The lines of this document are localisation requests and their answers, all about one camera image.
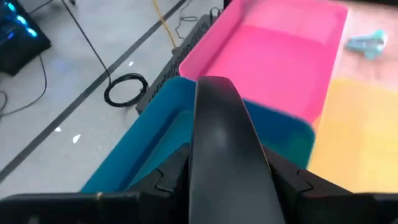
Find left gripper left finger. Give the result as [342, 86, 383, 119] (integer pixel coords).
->
[127, 144, 191, 224]

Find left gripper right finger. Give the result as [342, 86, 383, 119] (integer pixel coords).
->
[263, 146, 352, 224]

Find black stapler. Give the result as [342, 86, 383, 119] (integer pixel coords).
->
[188, 75, 286, 224]

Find blue plastic bin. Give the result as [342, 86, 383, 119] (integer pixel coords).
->
[80, 76, 317, 195]

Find yellow translucent plastic bin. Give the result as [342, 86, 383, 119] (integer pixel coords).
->
[306, 77, 398, 195]

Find black perforated power strip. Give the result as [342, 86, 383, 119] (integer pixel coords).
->
[135, 6, 225, 115]

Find pink plastic bin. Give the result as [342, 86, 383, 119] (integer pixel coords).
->
[178, 0, 349, 125]

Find black computer blue lights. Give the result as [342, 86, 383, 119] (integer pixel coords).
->
[0, 0, 52, 77]

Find coiled black floor cable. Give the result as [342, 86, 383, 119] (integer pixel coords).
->
[60, 0, 149, 109]

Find yellow hanging cable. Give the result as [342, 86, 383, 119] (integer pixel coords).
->
[151, 0, 178, 50]

